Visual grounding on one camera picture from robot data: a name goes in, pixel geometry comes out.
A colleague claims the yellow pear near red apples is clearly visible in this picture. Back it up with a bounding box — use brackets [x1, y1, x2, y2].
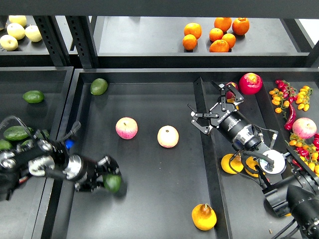
[227, 98, 239, 110]

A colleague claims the black tray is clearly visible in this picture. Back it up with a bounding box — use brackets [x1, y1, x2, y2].
[0, 67, 73, 239]
[31, 67, 319, 239]

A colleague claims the orange fruit front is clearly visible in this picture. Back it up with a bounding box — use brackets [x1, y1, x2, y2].
[209, 39, 229, 52]

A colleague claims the orange fruit far left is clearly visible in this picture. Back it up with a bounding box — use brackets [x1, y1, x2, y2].
[183, 22, 202, 39]

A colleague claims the green avocado in tray corner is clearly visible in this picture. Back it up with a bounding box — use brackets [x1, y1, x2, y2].
[90, 78, 108, 96]

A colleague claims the black centre tray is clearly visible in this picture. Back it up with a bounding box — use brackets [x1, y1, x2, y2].
[31, 67, 319, 239]

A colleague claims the orange cherry tomato bunch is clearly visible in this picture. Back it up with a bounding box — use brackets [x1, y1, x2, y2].
[269, 88, 290, 114]

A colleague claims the red cherry tomato bunch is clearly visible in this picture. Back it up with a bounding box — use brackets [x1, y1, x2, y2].
[275, 80, 298, 103]

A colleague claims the mixed cherry tomato bunch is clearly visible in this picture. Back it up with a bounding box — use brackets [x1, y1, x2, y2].
[289, 133, 319, 176]

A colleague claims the yellow pear with brown top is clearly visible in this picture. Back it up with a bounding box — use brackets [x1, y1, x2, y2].
[191, 204, 217, 231]

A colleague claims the yellow pear middle of row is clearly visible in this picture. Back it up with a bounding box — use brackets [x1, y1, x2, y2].
[245, 156, 259, 178]

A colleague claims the black metal shelf frame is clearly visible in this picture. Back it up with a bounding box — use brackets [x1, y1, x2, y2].
[0, 0, 319, 68]

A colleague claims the dark avocado by tray wall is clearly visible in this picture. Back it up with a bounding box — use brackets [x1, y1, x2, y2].
[35, 129, 49, 140]

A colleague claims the small dark red apple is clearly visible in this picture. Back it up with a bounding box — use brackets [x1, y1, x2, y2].
[225, 82, 238, 99]

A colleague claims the red chili pepper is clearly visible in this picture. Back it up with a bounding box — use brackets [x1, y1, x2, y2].
[284, 104, 296, 130]

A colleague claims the orange fruit right lower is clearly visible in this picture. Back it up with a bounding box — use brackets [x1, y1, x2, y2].
[222, 33, 236, 49]

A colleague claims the yellow cherry tomato bunch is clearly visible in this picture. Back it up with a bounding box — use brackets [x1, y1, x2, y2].
[296, 85, 313, 112]

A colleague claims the yellow pear of row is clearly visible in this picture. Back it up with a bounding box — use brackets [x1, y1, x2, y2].
[245, 156, 259, 178]
[221, 153, 244, 174]

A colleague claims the pale yellow pear middle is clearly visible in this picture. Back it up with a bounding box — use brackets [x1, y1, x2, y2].
[6, 23, 25, 40]

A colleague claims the green avocado middle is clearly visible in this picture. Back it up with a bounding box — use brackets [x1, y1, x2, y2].
[21, 139, 33, 148]

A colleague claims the orange fruit centre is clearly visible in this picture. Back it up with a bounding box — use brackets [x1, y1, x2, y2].
[209, 28, 224, 42]

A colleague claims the green avocado left edge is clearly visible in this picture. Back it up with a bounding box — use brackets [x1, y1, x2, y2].
[0, 139, 13, 150]

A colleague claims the black left tray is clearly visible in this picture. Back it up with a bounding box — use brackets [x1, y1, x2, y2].
[0, 67, 73, 239]

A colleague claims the pale pink apple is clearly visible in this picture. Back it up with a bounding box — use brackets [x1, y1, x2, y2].
[157, 125, 179, 148]

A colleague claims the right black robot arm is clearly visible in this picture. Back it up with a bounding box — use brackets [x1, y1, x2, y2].
[191, 82, 319, 239]

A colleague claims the green avocado left tray top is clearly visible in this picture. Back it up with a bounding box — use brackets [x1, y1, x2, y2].
[22, 90, 45, 104]

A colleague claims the orange fruit lower left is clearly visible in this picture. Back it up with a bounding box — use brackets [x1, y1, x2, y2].
[182, 34, 197, 51]

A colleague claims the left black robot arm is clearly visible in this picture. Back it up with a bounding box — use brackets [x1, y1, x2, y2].
[0, 116, 122, 200]

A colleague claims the yellow pear left of row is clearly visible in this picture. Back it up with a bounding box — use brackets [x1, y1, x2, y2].
[221, 153, 244, 174]

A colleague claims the pale yellow pear right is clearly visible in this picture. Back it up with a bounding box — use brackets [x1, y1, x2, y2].
[25, 25, 42, 42]

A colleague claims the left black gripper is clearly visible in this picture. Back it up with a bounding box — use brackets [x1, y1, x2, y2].
[65, 154, 120, 192]

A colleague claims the pale yellow pear front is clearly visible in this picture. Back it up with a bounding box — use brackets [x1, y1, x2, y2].
[0, 35, 18, 51]

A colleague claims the pink red apple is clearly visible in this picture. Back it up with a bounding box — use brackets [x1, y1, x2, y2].
[115, 117, 138, 139]

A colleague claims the orange fruit top right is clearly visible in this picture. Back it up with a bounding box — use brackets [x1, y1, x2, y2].
[232, 17, 250, 36]

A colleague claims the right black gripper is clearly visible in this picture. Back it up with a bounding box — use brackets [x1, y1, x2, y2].
[187, 81, 261, 151]

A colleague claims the big red apple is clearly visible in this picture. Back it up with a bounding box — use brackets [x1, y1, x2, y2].
[239, 73, 263, 95]

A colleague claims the orange fruit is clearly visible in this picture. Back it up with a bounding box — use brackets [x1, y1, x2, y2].
[222, 33, 236, 49]
[182, 34, 197, 51]
[214, 17, 232, 32]
[232, 17, 250, 36]
[183, 22, 202, 39]
[209, 28, 224, 42]
[209, 39, 229, 52]

